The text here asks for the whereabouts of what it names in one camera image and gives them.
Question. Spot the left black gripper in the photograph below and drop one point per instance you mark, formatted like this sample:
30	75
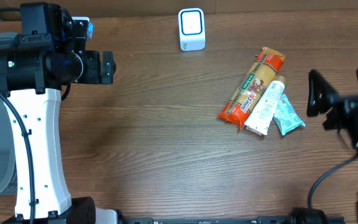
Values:
93	67

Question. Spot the white barcode scanner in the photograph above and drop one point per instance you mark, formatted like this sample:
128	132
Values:
191	29

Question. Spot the long orange snack package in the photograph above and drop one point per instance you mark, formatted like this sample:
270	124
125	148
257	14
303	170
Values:
265	67

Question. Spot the white silver tube package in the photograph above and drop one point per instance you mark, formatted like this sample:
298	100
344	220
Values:
262	114

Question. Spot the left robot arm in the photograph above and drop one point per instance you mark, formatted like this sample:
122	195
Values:
35	76

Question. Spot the teal snack packet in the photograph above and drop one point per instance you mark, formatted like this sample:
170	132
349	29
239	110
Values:
285	116

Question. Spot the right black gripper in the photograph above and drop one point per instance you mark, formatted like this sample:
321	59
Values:
321	88

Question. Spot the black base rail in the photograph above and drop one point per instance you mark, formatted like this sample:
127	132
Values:
259	220

